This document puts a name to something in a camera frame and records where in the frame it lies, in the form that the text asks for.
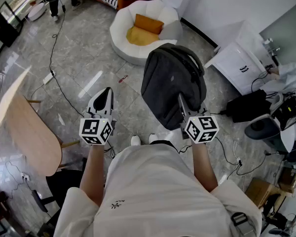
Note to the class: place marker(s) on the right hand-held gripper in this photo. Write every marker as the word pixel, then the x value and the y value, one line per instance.
pixel 202 130

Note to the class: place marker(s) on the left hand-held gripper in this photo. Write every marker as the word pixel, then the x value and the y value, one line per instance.
pixel 90 131

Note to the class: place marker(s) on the dark grey backpack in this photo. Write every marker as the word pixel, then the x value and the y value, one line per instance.
pixel 167 83

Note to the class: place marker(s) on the white round lounge chair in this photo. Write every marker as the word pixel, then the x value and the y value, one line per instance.
pixel 121 23

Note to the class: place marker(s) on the person's right forearm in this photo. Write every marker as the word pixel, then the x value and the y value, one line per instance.
pixel 203 167

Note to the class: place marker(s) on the person's left forearm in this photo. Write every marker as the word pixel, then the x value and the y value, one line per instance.
pixel 95 176

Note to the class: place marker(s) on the small red floor sticker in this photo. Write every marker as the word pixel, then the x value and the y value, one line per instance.
pixel 123 79

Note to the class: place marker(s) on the person's black trousers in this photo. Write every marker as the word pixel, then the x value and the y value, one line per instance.
pixel 165 142

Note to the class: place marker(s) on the person's right white shoe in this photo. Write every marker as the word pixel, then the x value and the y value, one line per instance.
pixel 153 138

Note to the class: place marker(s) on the person's white shoe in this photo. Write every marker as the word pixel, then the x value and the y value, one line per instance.
pixel 153 138
pixel 135 141

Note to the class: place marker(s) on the person's left white shoe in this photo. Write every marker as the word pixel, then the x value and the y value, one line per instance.
pixel 135 141

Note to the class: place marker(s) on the white power strip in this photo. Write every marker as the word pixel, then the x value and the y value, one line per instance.
pixel 48 78
pixel 24 176

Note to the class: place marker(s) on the white sink cabinet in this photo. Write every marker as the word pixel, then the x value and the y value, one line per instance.
pixel 236 63

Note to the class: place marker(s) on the yellow cushion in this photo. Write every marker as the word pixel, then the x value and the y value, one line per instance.
pixel 140 37

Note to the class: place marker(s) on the white plug adapter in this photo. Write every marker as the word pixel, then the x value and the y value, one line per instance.
pixel 238 160

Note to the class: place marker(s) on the grey cushion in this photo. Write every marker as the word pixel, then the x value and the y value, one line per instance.
pixel 171 31

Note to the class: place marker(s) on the light wooden table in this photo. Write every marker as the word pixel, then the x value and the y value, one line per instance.
pixel 27 132

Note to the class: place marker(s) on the black office chair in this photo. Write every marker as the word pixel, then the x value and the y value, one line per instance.
pixel 64 181

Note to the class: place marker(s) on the orange cushion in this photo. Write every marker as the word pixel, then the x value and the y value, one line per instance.
pixel 148 23

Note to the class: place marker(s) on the person's white shirt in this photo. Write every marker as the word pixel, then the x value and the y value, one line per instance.
pixel 150 194

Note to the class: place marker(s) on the chrome faucet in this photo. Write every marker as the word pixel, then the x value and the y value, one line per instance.
pixel 273 51

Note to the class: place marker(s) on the small white bottle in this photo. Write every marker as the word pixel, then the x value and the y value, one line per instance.
pixel 268 41

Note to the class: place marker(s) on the white round floor device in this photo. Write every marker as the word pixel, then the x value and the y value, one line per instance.
pixel 37 11

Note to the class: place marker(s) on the cardboard box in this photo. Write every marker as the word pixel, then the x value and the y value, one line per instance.
pixel 259 190
pixel 288 179

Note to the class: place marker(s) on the black cabinet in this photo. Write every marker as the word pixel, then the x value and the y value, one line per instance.
pixel 5 28

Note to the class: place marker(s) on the small black bag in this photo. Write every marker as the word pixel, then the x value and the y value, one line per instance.
pixel 273 206

